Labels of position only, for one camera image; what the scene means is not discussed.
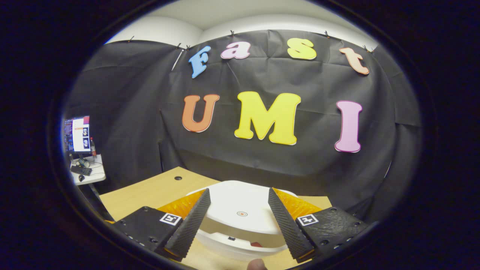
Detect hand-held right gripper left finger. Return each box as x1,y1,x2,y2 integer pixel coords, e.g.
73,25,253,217
112,188,212,262

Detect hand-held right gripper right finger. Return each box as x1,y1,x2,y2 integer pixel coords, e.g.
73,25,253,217
268,187,370,264

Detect white desktop garbage bin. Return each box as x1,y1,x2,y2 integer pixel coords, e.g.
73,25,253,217
185,180,300,262

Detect wooden desktop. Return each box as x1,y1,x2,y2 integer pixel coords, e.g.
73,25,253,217
99,166,333,270

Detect black backdrop cloth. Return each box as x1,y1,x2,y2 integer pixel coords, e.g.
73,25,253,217
64,29,423,225

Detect white side table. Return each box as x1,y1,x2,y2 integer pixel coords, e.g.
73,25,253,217
70,154,107,186

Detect computer monitor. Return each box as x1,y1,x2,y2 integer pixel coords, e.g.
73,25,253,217
63,115,92,153

